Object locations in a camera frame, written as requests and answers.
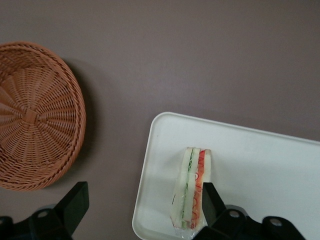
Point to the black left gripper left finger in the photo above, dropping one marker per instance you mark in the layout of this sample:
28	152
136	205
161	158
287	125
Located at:
72	207

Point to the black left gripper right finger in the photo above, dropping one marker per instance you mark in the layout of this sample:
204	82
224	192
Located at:
215	212

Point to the triangle sandwich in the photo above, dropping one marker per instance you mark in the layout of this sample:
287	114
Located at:
186	175

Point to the cream rectangular plastic tray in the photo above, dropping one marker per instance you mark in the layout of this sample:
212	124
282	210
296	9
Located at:
250	162

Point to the brown round wicker basket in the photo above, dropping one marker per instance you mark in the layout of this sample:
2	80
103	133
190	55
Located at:
37	117

